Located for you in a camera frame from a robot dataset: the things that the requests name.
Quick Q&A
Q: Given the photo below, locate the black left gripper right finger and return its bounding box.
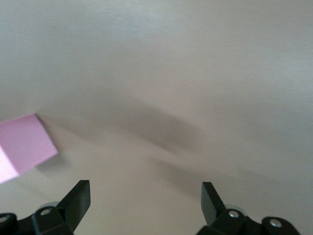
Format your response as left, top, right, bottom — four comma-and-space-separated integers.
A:
197, 182, 301, 235

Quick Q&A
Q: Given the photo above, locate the pink foam block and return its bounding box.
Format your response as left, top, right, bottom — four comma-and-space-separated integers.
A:
0, 113, 59, 185

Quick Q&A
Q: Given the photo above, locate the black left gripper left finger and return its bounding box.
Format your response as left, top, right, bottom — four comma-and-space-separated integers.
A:
0, 180, 91, 235

